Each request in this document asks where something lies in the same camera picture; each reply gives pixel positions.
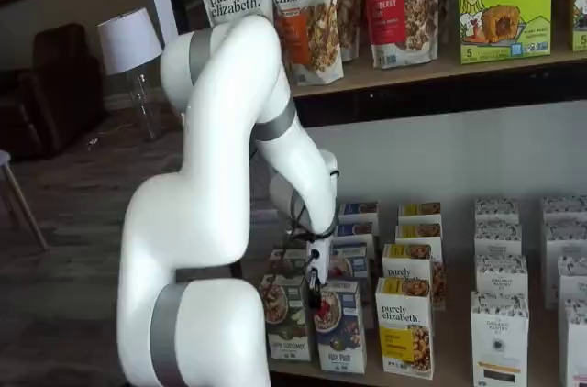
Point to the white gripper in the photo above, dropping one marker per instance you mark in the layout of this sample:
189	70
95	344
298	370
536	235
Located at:
321	263

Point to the blue and white oatmeal box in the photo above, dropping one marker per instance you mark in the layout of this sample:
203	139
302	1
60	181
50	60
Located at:
353	261
341	341

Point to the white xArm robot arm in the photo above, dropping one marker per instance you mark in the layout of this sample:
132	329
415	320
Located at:
206	130

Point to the green oatmeal box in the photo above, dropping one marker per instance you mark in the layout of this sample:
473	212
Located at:
282	261
286	336

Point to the blue white granola box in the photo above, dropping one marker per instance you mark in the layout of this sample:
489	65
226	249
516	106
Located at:
357	232
360	210

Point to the yellow white granola box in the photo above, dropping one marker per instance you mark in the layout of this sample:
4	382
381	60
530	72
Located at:
417	231
406	263
419	210
403	327

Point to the light wooden shelf board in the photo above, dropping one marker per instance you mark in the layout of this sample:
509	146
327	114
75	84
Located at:
440	71
454	336

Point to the white patterned-top box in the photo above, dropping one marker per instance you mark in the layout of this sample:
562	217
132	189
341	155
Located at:
564	208
578	346
575	281
500	274
496	210
497	240
564	245
500	336

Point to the black metal shelf rack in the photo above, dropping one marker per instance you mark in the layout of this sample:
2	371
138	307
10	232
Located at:
413	100

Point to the green Bobo's apple pie box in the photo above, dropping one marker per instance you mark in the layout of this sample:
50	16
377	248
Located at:
504	6

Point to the small white floor object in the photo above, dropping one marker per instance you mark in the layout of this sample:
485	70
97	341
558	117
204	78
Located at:
93	141

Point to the red label granola bag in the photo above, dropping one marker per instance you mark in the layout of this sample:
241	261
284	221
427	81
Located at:
394	6

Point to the white shade table lamp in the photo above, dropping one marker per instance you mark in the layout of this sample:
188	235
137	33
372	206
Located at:
128	38

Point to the dark brown armchair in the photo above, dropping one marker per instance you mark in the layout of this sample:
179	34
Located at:
55	98

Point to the grey chair wooden legs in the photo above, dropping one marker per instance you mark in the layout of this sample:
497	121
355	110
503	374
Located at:
3	160

